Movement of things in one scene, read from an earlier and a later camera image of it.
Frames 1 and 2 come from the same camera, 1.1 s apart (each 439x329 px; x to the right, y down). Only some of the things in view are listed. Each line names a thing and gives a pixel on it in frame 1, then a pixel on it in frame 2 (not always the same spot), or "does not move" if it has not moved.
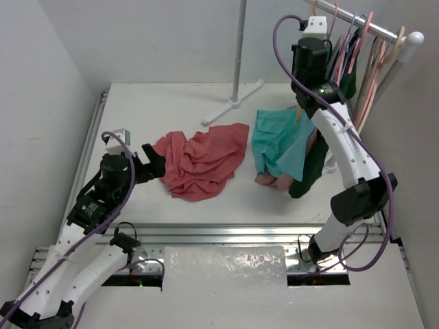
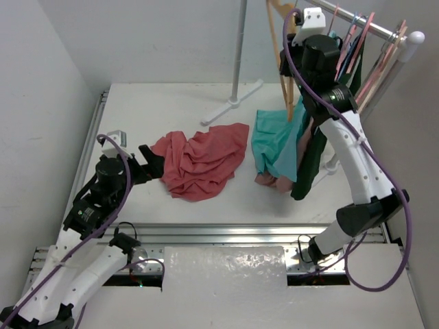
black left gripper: (143, 166) does not move
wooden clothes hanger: (299, 114) -> (278, 9)
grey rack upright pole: (239, 48) does not move
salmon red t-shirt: (199, 167) does not move
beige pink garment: (284, 181) does not move
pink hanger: (370, 91) -> (377, 70)
